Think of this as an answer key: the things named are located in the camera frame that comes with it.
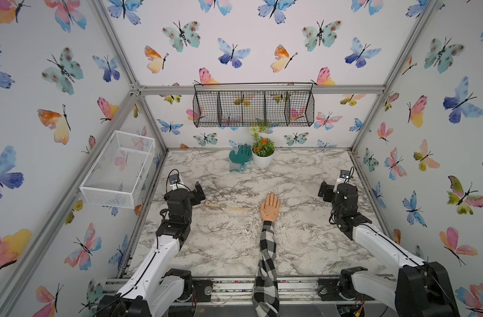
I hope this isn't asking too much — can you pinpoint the beige wrist watch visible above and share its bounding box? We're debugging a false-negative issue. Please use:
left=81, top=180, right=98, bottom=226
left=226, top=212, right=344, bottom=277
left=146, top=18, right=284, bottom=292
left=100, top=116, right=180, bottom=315
left=205, top=202, right=249, bottom=213

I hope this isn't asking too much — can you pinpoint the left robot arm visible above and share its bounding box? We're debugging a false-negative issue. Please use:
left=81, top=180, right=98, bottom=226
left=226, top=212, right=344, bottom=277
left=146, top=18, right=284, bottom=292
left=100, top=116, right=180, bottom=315
left=94, top=181, right=206, bottom=316

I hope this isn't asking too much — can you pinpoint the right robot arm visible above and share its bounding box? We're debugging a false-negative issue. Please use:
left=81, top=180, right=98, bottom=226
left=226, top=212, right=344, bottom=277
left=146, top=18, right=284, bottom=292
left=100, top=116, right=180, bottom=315
left=318, top=182, right=459, bottom=316

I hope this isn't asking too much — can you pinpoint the plaid sleeved forearm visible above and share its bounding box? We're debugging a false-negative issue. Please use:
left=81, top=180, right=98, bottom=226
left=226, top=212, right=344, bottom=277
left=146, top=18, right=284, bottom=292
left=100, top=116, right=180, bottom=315
left=252, top=221, right=280, bottom=317

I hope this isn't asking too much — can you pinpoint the green hand shaped holder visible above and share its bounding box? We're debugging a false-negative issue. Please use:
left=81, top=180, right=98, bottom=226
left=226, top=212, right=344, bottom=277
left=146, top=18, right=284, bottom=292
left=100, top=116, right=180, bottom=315
left=229, top=144, right=252, bottom=172

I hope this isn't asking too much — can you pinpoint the mannequin hand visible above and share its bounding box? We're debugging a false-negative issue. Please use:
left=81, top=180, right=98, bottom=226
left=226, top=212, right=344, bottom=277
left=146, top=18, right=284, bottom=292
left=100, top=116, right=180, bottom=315
left=260, top=192, right=280, bottom=223

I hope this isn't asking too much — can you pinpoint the potted plant white pot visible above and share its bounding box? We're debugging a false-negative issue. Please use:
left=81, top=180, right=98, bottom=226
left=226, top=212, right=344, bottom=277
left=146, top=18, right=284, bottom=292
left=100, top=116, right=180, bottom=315
left=249, top=121, right=275, bottom=169

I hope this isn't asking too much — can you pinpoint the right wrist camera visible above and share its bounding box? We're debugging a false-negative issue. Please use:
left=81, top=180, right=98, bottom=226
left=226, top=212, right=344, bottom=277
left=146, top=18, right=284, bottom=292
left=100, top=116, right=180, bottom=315
left=336, top=168, right=354, bottom=185

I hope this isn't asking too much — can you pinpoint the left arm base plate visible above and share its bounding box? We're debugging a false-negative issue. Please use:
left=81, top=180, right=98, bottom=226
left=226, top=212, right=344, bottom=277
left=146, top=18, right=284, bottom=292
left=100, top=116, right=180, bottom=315
left=156, top=279, right=214, bottom=304

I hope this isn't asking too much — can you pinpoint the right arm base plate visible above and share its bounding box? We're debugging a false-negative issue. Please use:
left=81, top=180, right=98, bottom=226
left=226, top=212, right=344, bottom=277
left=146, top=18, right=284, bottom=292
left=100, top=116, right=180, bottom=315
left=317, top=276, right=374, bottom=301

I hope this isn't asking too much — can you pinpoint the white mesh wall basket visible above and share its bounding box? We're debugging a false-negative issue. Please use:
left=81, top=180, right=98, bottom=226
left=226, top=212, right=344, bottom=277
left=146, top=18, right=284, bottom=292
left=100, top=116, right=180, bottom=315
left=80, top=130, right=156, bottom=209

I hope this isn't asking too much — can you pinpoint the black wire wall basket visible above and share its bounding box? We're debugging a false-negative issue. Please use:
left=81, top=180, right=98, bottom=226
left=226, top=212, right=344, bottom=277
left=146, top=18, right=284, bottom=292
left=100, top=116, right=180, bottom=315
left=188, top=83, right=315, bottom=128

